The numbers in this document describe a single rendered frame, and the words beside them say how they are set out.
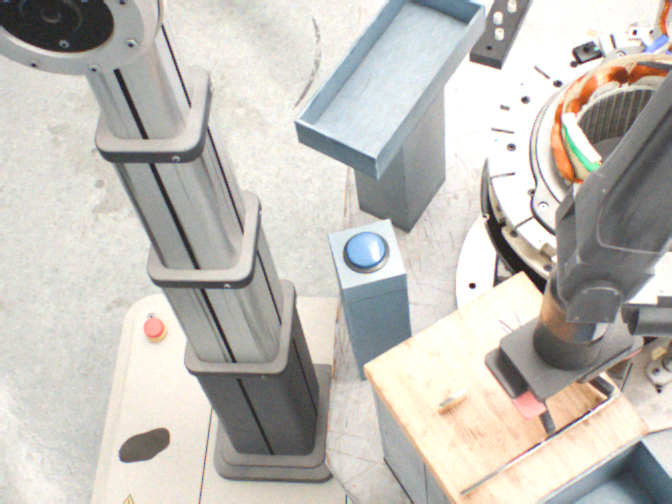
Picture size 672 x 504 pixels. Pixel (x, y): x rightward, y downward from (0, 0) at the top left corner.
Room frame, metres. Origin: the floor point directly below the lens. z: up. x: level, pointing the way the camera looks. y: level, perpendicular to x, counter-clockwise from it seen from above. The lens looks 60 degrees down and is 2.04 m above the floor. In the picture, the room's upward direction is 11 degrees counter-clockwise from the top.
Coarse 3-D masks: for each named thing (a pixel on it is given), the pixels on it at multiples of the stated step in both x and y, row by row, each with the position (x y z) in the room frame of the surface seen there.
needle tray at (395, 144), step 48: (432, 0) 0.89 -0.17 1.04; (384, 48) 0.85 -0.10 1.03; (432, 48) 0.83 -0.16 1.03; (336, 96) 0.79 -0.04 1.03; (384, 96) 0.78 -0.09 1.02; (432, 96) 0.76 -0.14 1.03; (336, 144) 0.70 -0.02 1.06; (384, 144) 0.68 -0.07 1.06; (432, 144) 0.78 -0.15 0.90; (384, 192) 0.75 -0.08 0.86; (432, 192) 0.78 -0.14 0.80
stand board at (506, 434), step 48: (528, 288) 0.48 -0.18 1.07; (432, 336) 0.45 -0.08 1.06; (480, 336) 0.44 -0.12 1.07; (384, 384) 0.41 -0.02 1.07; (432, 384) 0.40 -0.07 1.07; (480, 384) 0.39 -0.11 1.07; (576, 384) 0.37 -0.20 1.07; (432, 432) 0.35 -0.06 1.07; (480, 432) 0.34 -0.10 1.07; (528, 432) 0.33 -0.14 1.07; (576, 432) 0.32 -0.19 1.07; (624, 432) 0.31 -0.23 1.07; (528, 480) 0.29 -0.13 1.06
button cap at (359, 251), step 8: (352, 240) 0.58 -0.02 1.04; (360, 240) 0.58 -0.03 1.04; (368, 240) 0.58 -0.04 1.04; (376, 240) 0.58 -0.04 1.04; (352, 248) 0.57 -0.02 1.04; (360, 248) 0.57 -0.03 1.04; (368, 248) 0.57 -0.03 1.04; (376, 248) 0.57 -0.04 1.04; (384, 248) 0.57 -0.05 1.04; (352, 256) 0.56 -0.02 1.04; (360, 256) 0.56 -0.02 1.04; (368, 256) 0.56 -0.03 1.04; (376, 256) 0.56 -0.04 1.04; (360, 264) 0.55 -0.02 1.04; (368, 264) 0.55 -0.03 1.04; (376, 264) 0.55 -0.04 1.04
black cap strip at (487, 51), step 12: (504, 0) 1.08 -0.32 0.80; (516, 0) 1.08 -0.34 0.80; (528, 0) 1.07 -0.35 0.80; (492, 12) 1.06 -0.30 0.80; (504, 12) 1.06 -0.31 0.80; (516, 12) 1.05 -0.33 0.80; (492, 24) 1.04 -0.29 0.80; (504, 24) 1.03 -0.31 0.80; (516, 24) 1.03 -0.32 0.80; (480, 36) 1.02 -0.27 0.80; (492, 36) 1.02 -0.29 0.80; (504, 36) 1.01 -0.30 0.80; (516, 36) 1.03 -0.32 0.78; (480, 48) 1.00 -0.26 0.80; (492, 48) 1.00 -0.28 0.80; (504, 48) 0.99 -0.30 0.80; (480, 60) 0.99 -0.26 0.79; (492, 60) 0.98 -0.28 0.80; (504, 60) 0.98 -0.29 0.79
